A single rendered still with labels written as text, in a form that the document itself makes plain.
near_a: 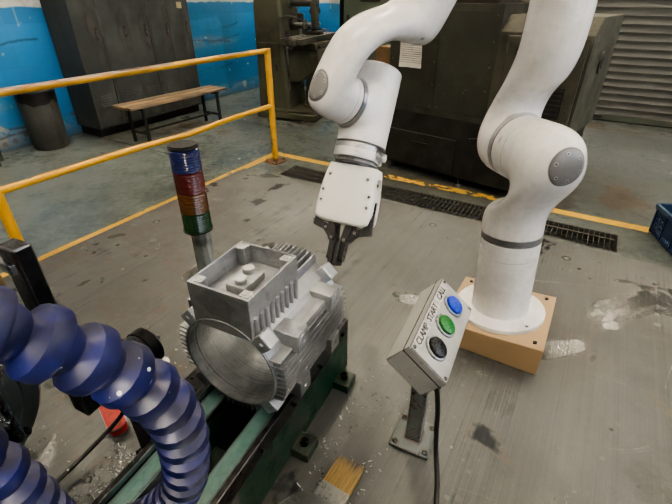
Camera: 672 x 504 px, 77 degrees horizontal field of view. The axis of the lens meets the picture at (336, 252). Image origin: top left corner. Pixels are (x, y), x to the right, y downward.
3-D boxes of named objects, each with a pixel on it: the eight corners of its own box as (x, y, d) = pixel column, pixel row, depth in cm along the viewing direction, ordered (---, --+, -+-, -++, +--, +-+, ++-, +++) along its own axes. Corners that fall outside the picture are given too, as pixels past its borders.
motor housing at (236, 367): (289, 431, 62) (280, 334, 53) (190, 386, 70) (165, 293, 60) (346, 344, 78) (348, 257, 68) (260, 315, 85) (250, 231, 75)
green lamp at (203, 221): (199, 237, 90) (196, 218, 87) (178, 231, 92) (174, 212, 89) (218, 225, 94) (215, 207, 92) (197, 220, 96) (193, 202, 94)
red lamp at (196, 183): (192, 198, 85) (188, 177, 83) (169, 193, 87) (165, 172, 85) (212, 187, 90) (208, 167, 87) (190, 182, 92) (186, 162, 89)
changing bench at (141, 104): (213, 118, 584) (209, 85, 562) (231, 121, 569) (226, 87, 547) (122, 144, 483) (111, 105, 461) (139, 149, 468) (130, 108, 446)
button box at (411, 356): (420, 397, 57) (449, 385, 54) (384, 360, 57) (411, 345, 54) (449, 322, 71) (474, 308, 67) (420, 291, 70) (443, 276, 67)
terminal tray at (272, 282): (255, 345, 56) (249, 302, 52) (193, 322, 60) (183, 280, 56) (301, 295, 65) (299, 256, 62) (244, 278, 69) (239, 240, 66)
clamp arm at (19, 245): (85, 420, 55) (5, 254, 42) (69, 412, 56) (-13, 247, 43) (108, 401, 58) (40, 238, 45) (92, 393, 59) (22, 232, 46)
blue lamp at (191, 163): (188, 177, 83) (183, 154, 80) (165, 172, 85) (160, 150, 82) (208, 167, 87) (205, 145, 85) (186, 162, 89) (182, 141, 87)
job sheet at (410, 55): (420, 68, 355) (424, 26, 339) (419, 68, 354) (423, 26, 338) (398, 66, 367) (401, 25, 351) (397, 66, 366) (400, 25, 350)
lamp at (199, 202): (196, 218, 87) (192, 198, 85) (174, 212, 89) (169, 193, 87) (215, 207, 92) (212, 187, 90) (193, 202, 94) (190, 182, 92)
